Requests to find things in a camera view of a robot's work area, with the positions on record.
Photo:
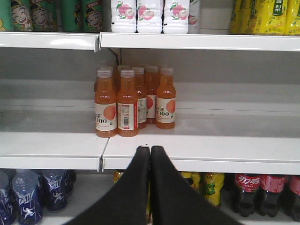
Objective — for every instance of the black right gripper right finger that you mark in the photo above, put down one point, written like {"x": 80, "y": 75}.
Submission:
{"x": 173, "y": 200}

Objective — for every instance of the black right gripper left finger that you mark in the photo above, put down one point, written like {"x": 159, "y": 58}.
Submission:
{"x": 126, "y": 202}

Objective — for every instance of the plastic coke bottle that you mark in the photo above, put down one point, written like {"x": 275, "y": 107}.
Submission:
{"x": 292, "y": 200}
{"x": 271, "y": 187}
{"x": 245, "y": 188}

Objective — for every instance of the blue sports drink bottle middle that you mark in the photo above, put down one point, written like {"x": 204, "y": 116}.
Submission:
{"x": 55, "y": 190}

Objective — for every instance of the blue sports drink bottle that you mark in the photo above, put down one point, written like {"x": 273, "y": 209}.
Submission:
{"x": 25, "y": 186}
{"x": 55, "y": 190}

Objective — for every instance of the front orange C100 juice bottle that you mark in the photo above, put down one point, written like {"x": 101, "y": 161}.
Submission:
{"x": 105, "y": 105}

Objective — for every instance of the orange c100 juice bottle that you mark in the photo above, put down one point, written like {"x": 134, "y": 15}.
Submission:
{"x": 105, "y": 105}
{"x": 166, "y": 100}

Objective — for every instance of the barcode orange juice bottle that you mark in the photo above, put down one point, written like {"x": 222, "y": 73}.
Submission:
{"x": 127, "y": 100}

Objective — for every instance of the blue sports drink bottle left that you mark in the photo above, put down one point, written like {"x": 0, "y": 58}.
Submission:
{"x": 25, "y": 186}

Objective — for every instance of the right orange C100 juice bottle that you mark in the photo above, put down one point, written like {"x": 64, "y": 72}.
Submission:
{"x": 166, "y": 100}

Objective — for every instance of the white metal shelf unit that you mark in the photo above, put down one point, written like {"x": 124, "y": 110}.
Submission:
{"x": 238, "y": 105}

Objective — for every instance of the white peach drink bottle middle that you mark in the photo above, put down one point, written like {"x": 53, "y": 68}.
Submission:
{"x": 149, "y": 16}

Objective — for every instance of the white peach drink bottle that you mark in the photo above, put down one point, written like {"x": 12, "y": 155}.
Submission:
{"x": 176, "y": 14}
{"x": 123, "y": 18}
{"x": 149, "y": 16}

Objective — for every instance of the white peach drink bottle left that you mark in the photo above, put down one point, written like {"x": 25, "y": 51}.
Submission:
{"x": 123, "y": 18}

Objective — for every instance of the white peach drink bottle right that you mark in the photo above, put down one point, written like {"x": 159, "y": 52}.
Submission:
{"x": 176, "y": 14}

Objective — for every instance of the green cartoon drink can right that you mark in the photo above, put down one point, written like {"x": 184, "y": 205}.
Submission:
{"x": 43, "y": 15}

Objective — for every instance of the green cartoon drink can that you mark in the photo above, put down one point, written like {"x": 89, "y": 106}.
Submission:
{"x": 21, "y": 15}
{"x": 43, "y": 15}

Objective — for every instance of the yellow pear drink bottle middle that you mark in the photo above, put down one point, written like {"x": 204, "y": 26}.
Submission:
{"x": 271, "y": 17}

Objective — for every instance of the yellow pear drink bottle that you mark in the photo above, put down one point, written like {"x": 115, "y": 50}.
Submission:
{"x": 271, "y": 17}
{"x": 292, "y": 20}

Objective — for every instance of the yellow pear drink bottle right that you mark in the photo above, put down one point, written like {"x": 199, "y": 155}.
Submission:
{"x": 292, "y": 20}

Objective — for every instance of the green cartoon drink can left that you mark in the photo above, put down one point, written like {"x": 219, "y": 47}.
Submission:
{"x": 21, "y": 15}

